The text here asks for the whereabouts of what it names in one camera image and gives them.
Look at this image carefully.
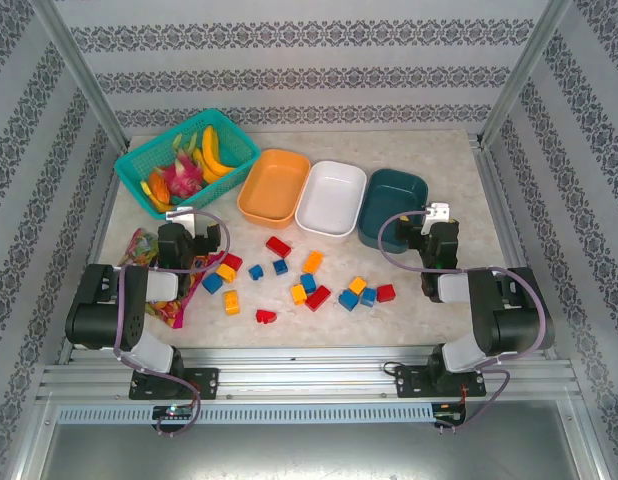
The aluminium mounting rail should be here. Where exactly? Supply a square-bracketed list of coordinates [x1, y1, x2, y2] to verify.
[36, 347, 583, 401]

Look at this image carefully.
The aluminium side rail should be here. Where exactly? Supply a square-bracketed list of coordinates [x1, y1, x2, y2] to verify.
[471, 139, 560, 361]
[56, 149, 125, 366]

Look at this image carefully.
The grey slotted cable duct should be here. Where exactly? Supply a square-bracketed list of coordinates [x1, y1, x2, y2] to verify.
[56, 403, 435, 425]

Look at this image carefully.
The colourful candy bag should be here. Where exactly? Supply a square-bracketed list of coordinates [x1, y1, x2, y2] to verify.
[117, 227, 225, 331]

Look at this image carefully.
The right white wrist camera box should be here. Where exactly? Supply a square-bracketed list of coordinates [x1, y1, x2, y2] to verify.
[421, 202, 451, 236]

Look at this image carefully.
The small circuit board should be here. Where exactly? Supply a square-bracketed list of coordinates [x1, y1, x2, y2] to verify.
[152, 404, 195, 420]
[435, 407, 468, 426]

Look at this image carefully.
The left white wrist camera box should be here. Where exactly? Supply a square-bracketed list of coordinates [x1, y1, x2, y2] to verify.
[165, 205, 196, 234]

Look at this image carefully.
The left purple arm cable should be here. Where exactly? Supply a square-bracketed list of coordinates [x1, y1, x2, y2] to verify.
[111, 208, 233, 439]

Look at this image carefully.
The orange toy fruit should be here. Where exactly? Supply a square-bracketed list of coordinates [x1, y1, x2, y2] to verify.
[147, 169, 171, 204]

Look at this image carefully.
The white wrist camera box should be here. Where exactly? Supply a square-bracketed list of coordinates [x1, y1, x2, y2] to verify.
[421, 202, 451, 236]
[165, 205, 196, 234]

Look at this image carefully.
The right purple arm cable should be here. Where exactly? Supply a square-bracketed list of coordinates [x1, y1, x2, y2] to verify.
[377, 209, 548, 431]

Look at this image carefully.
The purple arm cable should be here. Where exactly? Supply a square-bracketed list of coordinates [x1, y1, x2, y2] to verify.
[377, 209, 548, 431]
[111, 208, 233, 439]

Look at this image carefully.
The yellow toy fruit slice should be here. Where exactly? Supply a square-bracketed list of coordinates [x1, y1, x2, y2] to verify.
[140, 180, 176, 214]

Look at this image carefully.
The teal plastic mesh basket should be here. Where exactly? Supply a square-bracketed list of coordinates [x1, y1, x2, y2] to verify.
[113, 108, 262, 220]

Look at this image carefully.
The pink toy dragon fruit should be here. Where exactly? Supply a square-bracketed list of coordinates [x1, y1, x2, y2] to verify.
[163, 153, 205, 199]

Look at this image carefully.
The white plastic container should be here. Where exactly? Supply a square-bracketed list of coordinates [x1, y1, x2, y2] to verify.
[294, 159, 368, 245]

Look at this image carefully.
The orange plastic container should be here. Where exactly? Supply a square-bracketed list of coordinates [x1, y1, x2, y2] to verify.
[237, 148, 312, 230]

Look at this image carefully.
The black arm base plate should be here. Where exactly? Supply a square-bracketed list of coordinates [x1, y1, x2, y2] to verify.
[394, 364, 488, 399]
[128, 367, 220, 401]

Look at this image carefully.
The dark teal plastic container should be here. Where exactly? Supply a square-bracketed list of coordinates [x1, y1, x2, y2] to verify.
[357, 168, 430, 250]

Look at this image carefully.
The long red lego brick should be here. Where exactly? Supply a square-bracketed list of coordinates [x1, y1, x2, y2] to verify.
[265, 235, 293, 260]
[304, 285, 333, 313]

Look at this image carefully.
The aluminium frame post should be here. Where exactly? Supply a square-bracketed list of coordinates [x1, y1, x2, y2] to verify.
[28, 0, 130, 151]
[478, 0, 575, 149]

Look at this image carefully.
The yellow toy banana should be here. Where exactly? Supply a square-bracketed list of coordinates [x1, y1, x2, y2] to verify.
[191, 147, 225, 184]
[201, 124, 238, 176]

